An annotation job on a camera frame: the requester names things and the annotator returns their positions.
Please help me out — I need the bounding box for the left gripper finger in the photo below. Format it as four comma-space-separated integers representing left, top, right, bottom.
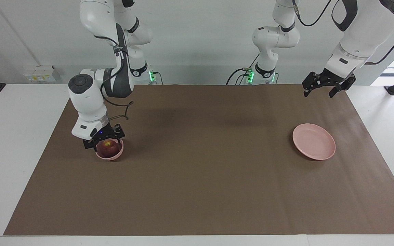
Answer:
302, 72, 325, 98
329, 77, 356, 98

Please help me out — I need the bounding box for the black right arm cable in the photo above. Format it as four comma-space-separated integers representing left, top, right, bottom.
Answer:
94, 22, 134, 121

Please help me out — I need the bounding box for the dark red apple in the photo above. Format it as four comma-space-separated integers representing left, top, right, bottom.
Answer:
97, 139, 120, 158

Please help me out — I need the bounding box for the pink bowl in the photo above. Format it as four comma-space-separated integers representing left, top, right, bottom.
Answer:
95, 137, 124, 161

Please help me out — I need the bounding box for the pink plate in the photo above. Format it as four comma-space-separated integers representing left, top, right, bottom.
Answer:
292, 123, 336, 161

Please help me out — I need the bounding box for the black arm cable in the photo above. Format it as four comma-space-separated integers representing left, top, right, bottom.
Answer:
94, 22, 134, 121
293, 0, 394, 65

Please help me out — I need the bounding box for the brown table mat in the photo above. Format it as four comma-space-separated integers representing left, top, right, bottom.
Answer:
4, 84, 394, 236

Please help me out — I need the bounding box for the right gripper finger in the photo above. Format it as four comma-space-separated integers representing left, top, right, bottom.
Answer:
83, 138, 98, 151
113, 124, 125, 144

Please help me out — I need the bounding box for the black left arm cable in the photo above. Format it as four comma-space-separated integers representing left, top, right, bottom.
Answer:
293, 0, 394, 65

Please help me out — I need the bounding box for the white wall socket box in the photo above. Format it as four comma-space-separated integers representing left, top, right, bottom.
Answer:
24, 66, 55, 82

